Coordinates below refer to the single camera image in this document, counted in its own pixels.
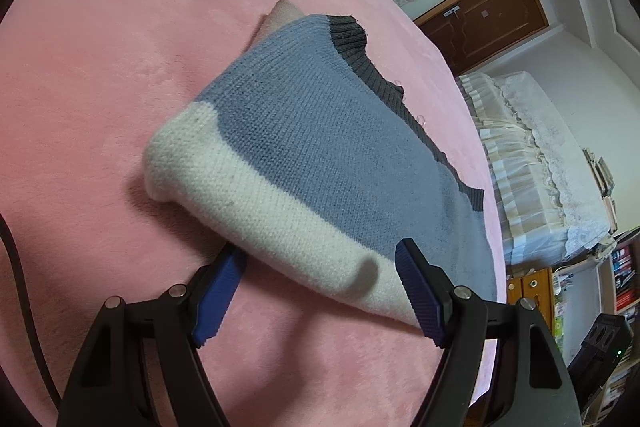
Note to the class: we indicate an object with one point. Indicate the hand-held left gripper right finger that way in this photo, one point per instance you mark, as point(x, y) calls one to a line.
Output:
point(422, 297)

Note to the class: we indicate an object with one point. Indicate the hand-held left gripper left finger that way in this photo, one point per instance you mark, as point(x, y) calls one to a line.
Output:
point(217, 302)

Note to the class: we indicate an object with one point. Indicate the colour block knit sweater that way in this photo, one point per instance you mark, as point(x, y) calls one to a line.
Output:
point(310, 142)

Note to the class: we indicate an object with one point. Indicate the bookshelf with books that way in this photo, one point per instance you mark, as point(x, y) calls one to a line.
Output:
point(625, 277)

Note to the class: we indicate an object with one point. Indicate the wooden drawer cabinet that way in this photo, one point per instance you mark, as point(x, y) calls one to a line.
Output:
point(530, 297)

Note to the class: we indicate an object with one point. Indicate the bed with lace cover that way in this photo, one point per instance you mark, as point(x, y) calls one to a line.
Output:
point(530, 167)

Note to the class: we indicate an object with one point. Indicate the clear plastic hanger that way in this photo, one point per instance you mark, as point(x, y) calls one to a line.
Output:
point(421, 120)

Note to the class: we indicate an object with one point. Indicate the pink bed blanket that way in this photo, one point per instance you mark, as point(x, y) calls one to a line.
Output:
point(100, 82)

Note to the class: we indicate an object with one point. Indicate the brown wooden door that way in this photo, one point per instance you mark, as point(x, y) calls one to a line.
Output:
point(490, 27)

